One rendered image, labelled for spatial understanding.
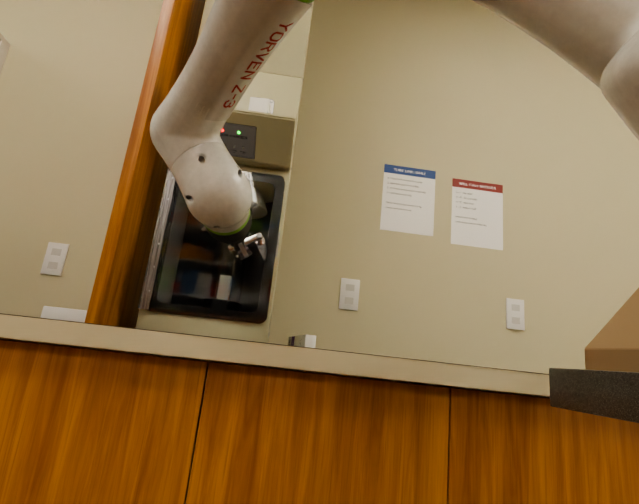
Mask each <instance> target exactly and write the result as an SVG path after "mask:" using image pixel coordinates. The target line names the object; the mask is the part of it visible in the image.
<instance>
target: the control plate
mask: <svg viewBox="0 0 639 504"><path fill-rule="evenodd" d="M223 129H224V132H220V137H221V139H222V141H223V143H224V144H227V146H226V148H227V150H228V152H229V153H230V155H231V156H234V157H242V158H249V159H255V146H256V130H257V127H255V126H248V125H241V124H234V123H227V122H225V124H224V126H223ZM237 131H240V132H241V134H240V135H238V134H237ZM233 145H236V148H233ZM242 146H244V147H245V149H244V150H243V149H242Z"/></svg>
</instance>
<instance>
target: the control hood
mask: <svg viewBox="0 0 639 504"><path fill-rule="evenodd" d="M295 121H296V118H295V117H292V116H285V115H278V114H271V113H264V112H258V111H251V110H244V109H237V108H234V110H233V112H232V113H231V115H230V117H229V118H228V119H227V120H226V122H227V123H234V124H241V125H248V126H255V127H257V130H256V146H255V159H249V158H242V157H234V156H232V158H233V159H234V161H235V162H236V163H237V164H241V165H249V166H256V167H263V168H270V169H277V170H285V171H289V170H290V167H291V159H292V152H293V148H294V135H295Z"/></svg>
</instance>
